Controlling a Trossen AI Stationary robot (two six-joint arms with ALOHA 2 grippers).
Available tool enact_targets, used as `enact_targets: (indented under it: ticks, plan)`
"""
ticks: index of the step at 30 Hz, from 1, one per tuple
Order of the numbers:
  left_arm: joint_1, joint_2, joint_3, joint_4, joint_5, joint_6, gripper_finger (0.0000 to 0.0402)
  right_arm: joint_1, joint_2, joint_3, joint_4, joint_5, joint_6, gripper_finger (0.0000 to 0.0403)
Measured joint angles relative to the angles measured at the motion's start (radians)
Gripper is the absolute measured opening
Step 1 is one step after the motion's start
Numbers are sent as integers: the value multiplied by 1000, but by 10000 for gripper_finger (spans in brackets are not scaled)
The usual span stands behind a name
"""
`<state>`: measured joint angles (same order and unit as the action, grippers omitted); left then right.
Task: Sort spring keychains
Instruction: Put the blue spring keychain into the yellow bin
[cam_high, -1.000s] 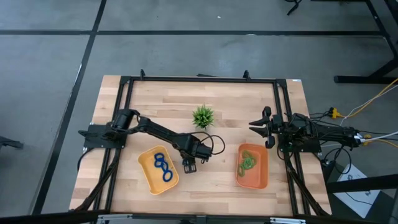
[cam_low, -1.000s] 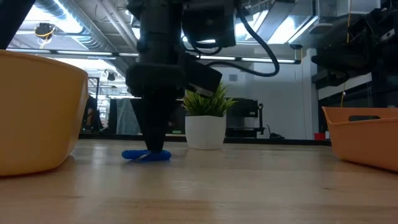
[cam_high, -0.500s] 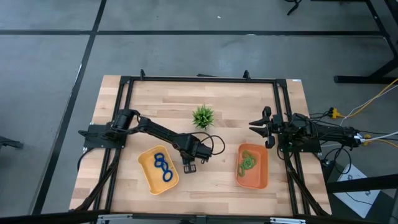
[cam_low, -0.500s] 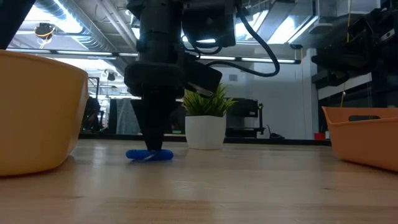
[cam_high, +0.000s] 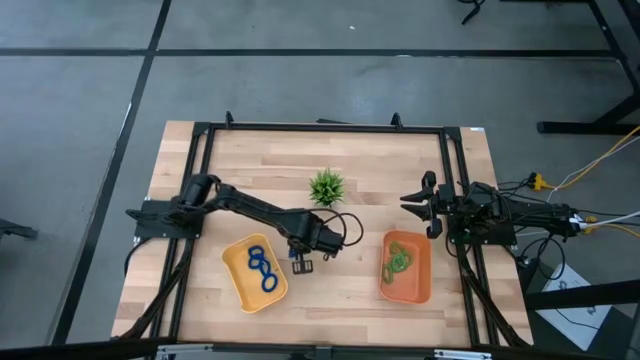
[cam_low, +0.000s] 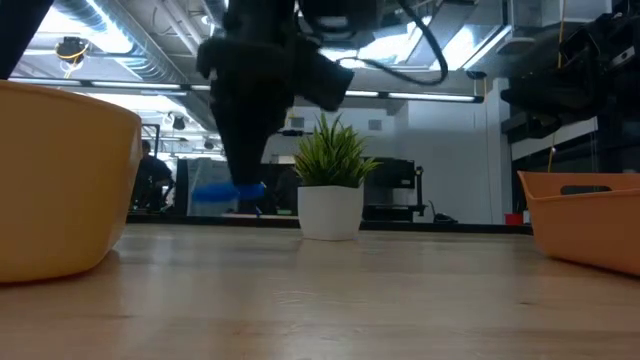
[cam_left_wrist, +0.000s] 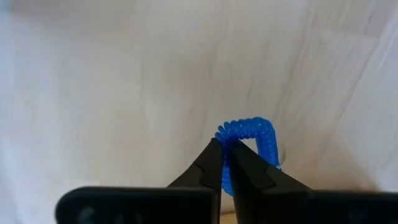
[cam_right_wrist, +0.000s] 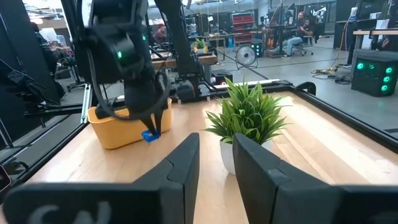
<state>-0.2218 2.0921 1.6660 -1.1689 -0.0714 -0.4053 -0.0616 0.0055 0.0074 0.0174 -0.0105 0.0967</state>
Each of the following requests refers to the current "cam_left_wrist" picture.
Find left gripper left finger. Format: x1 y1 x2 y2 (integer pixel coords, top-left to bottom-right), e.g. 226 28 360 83
167 138 223 224

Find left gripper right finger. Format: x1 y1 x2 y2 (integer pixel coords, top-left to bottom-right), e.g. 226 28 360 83
228 139 312 224

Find blue spring keychain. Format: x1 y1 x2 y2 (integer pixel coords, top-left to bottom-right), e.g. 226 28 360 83
214 116 282 197

